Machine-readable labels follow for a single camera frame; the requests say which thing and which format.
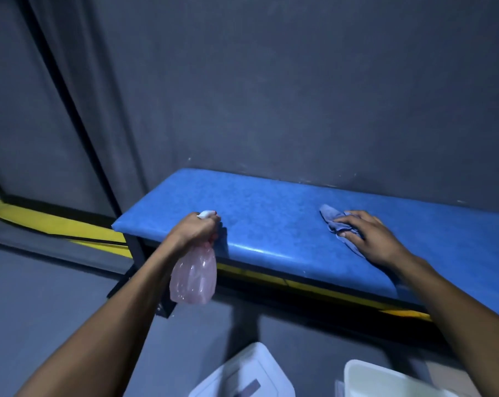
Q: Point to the person's left hand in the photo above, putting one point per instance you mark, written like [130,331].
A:
[193,233]

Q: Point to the person's right hand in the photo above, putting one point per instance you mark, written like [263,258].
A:
[377,243]

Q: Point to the pink spray bottle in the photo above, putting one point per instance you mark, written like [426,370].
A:
[193,277]

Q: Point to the blue cleaning cloth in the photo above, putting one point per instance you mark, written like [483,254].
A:
[330,217]

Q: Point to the blue bench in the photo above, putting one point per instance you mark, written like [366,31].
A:
[274,219]

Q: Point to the white plastic storage box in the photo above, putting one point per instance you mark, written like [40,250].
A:
[377,382]

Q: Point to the white plastic box lid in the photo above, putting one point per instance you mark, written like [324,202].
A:
[253,367]

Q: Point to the person's left forearm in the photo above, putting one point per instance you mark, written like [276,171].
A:
[104,334]

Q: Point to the person's right forearm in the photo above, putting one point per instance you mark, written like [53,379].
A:
[464,322]

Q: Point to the black vertical post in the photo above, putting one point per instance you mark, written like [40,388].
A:
[59,78]

